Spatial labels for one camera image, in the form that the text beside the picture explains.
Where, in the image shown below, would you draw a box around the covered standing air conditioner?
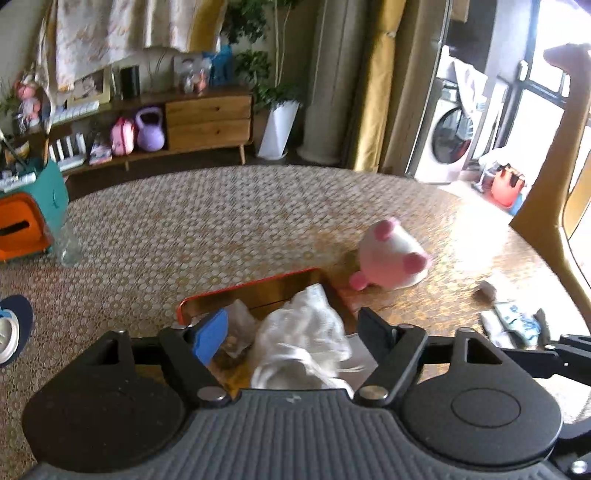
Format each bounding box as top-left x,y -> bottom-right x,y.
297,0 -> 354,166

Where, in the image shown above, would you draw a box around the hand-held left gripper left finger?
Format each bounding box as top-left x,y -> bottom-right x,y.
81,308 -> 232,409

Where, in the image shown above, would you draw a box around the wooden photo frame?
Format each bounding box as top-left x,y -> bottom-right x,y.
68,69 -> 113,106

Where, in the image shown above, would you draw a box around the white plastic bag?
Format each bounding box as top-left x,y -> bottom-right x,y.
249,284 -> 371,394

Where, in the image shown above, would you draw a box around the floral white cover cloth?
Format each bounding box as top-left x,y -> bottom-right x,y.
39,0 -> 205,91

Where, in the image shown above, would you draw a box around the lavender cloth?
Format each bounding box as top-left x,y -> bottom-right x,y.
452,58 -> 488,112

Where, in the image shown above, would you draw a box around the orange tray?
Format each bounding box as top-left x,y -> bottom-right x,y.
178,268 -> 370,398

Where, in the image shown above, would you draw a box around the beige curtain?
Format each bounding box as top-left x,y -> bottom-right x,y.
392,0 -> 452,177

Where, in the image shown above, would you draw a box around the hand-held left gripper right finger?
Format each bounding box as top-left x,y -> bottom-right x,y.
353,307 -> 509,408

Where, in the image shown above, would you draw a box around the blue toy figure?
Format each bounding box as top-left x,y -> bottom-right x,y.
205,45 -> 234,86

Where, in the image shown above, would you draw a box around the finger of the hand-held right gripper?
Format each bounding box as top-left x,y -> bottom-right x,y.
502,333 -> 591,380
550,412 -> 591,479

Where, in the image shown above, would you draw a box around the clear glass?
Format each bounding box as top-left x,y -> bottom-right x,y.
54,224 -> 84,268

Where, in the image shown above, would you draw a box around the teal and orange tissue box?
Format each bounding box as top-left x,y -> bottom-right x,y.
0,159 -> 70,262

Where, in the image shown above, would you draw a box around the giraffe shaped tan chair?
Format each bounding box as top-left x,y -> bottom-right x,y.
509,42 -> 591,334

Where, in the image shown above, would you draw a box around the small framed picture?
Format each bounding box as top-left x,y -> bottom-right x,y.
173,53 -> 213,93

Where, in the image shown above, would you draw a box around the pink and white plush toy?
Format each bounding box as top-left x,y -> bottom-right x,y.
348,218 -> 433,291

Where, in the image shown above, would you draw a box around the purple kettlebell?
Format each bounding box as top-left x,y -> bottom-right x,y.
135,107 -> 167,152

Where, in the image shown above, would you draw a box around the red basket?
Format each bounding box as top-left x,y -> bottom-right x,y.
489,162 -> 527,209

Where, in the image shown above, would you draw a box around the yellow cover cloth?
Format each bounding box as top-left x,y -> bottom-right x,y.
187,0 -> 230,54

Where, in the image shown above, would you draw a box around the white planter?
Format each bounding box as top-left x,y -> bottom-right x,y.
257,100 -> 301,161

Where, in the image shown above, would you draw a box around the pink toy backpack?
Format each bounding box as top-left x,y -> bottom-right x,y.
111,116 -> 137,157

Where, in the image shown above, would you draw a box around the navy blue round object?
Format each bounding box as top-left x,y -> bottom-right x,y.
0,295 -> 34,368

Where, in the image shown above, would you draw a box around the wooden media cabinet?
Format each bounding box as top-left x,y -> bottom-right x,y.
46,85 -> 255,174

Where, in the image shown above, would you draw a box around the yellow curtain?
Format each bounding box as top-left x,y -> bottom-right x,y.
353,0 -> 408,174

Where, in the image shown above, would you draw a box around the clear plastic bag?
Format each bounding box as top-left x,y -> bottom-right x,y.
215,299 -> 262,370

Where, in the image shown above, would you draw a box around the white washing machine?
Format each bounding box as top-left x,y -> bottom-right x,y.
416,78 -> 482,186

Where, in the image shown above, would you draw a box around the white shell shaped ornament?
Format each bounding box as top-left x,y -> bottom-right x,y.
115,46 -> 185,91

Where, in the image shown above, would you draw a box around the white keyboard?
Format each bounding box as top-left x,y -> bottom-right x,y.
48,100 -> 100,126

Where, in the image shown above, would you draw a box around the green potted tree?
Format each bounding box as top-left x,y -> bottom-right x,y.
222,0 -> 306,112

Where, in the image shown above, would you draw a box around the white wet wipe packets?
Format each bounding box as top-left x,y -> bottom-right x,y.
480,301 -> 544,348

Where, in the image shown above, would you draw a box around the black speaker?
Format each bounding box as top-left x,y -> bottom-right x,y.
119,65 -> 141,99

